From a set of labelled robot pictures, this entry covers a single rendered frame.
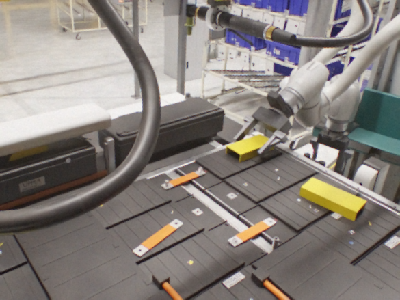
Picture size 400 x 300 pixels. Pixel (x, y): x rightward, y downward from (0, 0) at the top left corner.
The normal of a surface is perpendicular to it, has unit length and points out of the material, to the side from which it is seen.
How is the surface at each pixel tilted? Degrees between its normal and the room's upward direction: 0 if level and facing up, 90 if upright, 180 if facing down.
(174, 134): 90
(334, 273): 0
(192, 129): 90
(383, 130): 90
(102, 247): 0
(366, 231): 0
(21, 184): 90
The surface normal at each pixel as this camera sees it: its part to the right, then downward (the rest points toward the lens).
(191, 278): 0.04, -0.88
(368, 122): -0.65, 0.33
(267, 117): -0.42, -0.58
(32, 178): 0.62, 0.40
